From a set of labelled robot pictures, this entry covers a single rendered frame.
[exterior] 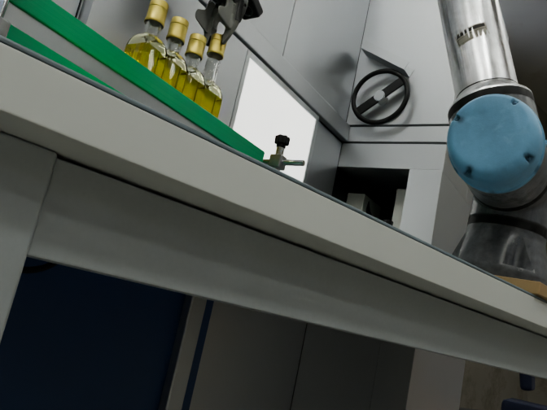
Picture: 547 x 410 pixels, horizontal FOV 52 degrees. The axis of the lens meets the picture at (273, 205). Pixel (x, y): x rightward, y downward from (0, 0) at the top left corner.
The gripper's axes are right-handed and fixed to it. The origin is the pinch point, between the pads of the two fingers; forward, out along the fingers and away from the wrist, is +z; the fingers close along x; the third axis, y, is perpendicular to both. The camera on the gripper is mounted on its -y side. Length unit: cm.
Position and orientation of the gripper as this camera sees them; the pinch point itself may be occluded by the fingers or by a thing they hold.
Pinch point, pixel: (218, 41)
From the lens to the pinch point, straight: 122.6
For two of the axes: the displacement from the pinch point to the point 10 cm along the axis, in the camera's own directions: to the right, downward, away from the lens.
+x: 8.3, 0.6, -5.5
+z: -2.1, 9.6, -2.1
